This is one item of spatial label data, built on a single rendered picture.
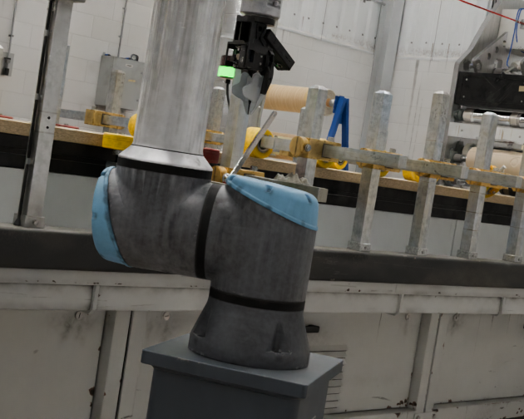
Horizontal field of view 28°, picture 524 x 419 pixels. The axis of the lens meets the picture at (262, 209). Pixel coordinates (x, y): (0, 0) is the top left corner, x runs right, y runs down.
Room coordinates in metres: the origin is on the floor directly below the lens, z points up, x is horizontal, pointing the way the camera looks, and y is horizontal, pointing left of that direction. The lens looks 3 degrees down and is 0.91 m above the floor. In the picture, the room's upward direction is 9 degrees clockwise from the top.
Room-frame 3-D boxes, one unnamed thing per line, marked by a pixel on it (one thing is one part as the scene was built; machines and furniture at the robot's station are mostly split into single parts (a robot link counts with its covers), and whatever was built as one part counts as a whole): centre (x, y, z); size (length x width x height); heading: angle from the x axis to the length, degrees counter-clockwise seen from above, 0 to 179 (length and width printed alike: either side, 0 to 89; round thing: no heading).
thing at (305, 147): (2.60, -0.11, 0.95); 0.13 x 0.06 x 0.05; 134
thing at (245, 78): (2.33, 0.08, 1.04); 0.06 x 0.03 x 0.09; 134
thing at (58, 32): (2.05, 0.45, 0.93); 0.05 x 0.04 x 0.45; 134
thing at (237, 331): (1.61, -0.01, 0.65); 0.19 x 0.19 x 0.10
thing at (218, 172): (2.43, 0.07, 0.85); 0.13 x 0.06 x 0.05; 134
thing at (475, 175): (2.95, -0.49, 0.95); 0.50 x 0.04 x 0.04; 44
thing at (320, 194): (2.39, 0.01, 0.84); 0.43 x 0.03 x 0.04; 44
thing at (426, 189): (2.94, -0.45, 0.93); 0.03 x 0.03 x 0.48; 44
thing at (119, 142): (2.37, 0.34, 0.85); 0.08 x 0.08 x 0.11
